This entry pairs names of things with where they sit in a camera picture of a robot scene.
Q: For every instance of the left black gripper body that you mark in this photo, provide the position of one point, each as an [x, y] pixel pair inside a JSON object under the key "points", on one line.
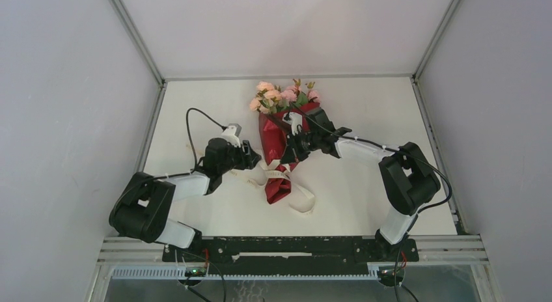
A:
{"points": [[235, 158]]}

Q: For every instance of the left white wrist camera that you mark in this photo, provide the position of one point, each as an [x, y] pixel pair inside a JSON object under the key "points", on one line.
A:
{"points": [[231, 134]]}

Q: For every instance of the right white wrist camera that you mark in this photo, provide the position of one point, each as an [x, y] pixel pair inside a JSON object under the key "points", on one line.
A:
{"points": [[294, 120]]}

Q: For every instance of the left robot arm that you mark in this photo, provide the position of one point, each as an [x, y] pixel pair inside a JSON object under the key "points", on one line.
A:
{"points": [[142, 210]]}

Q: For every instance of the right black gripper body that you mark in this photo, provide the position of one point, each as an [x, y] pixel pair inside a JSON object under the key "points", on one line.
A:
{"points": [[302, 144]]}

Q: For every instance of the pink flower stem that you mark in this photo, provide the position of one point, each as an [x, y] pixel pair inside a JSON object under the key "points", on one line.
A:
{"points": [[256, 104], [312, 94], [271, 96], [294, 95]]}

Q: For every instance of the red wrapping paper sheet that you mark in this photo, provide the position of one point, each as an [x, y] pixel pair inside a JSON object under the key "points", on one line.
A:
{"points": [[273, 131]]}

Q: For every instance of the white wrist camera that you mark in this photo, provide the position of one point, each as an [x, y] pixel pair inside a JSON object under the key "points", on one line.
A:
{"points": [[294, 120], [231, 134]]}

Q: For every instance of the cream ribbon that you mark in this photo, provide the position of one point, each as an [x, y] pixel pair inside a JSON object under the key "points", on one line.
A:
{"points": [[302, 196]]}

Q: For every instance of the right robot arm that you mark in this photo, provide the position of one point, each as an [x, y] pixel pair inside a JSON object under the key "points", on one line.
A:
{"points": [[410, 182]]}

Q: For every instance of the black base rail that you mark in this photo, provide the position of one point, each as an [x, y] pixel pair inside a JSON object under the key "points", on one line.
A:
{"points": [[292, 256]]}

